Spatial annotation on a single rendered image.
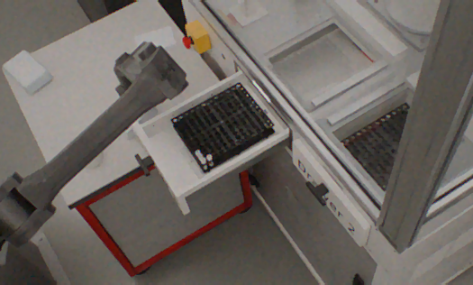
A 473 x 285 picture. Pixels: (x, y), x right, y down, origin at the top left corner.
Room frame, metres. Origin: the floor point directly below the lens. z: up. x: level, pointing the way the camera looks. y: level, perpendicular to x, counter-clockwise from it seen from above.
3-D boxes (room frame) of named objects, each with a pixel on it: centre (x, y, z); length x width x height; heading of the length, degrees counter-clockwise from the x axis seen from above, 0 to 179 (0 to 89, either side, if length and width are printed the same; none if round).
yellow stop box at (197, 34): (1.19, 0.03, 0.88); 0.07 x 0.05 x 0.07; 21
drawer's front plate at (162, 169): (0.77, 0.20, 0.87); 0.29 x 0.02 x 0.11; 21
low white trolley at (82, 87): (1.16, 0.33, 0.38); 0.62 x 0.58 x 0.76; 21
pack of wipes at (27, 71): (1.28, 0.60, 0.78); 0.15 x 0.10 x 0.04; 35
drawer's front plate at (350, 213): (0.59, -0.21, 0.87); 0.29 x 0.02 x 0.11; 21
